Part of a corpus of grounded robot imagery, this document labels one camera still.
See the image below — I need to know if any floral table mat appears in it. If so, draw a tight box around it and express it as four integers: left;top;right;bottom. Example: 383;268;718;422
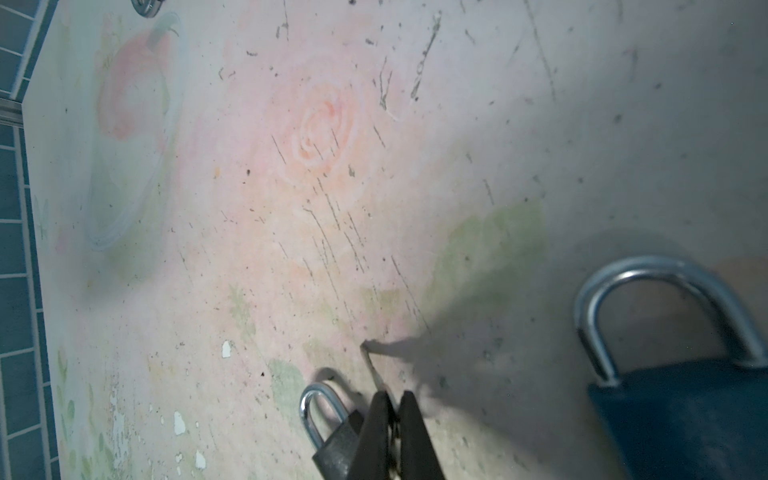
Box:
23;1;767;479

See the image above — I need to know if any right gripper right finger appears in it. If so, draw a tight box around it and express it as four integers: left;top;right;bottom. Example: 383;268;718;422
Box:
397;391;445;480

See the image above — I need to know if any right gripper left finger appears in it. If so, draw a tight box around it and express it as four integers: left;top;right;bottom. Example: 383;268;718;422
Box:
347;391;395;480

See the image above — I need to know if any black padlock with keys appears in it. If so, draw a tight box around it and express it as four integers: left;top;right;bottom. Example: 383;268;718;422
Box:
299;382;364;480

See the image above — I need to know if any blue padlock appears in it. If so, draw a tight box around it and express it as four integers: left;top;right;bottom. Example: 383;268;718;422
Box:
131;0;164;18
573;255;767;479

